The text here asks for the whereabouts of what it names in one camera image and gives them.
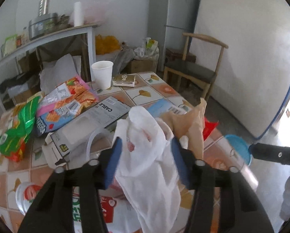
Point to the green snack bag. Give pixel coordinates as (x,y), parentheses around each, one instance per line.
(19,127)

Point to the white bag under table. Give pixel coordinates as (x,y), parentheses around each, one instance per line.
(57,72)

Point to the red capped white bottle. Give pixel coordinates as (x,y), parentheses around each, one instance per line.
(25,194)

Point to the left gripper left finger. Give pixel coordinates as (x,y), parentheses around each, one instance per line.
(51,210)

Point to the small gold booklet box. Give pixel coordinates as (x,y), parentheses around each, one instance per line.
(124,80)

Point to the white mattress blue trim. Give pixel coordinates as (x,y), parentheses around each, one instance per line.
(254,76)

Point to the light blue flat box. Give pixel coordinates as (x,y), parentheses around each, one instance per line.
(163,106)

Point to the white paper towel roll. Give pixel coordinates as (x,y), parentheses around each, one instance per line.
(78,14)

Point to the steel pot with lid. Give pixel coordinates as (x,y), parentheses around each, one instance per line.
(39,25)

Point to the grey cable box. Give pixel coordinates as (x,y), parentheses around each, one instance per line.
(72,142)

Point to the beige plastic bag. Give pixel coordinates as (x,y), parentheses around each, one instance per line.
(188,128)

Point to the white paper cup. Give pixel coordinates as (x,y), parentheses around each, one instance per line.
(102,72)

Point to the wooden chair dark seat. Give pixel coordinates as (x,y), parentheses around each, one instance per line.
(193,71)

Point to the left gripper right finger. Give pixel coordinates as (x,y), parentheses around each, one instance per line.
(240,208)

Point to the yellow plastic bag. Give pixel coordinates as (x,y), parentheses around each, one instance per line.
(106,44)

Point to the white plastic bag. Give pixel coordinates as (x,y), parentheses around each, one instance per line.
(146,170)

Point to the grey refrigerator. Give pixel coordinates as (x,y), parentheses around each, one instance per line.
(167,21)

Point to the cardboard box on floor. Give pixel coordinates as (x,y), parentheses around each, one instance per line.
(138,66)

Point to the blue trash basket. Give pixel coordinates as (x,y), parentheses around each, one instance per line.
(240,146)

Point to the grey white side table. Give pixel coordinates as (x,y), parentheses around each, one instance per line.
(39,43)

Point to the red plastic wrapper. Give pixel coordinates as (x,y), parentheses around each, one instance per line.
(208,128)

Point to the pink orange snack bag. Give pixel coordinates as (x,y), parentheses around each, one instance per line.
(63,104)

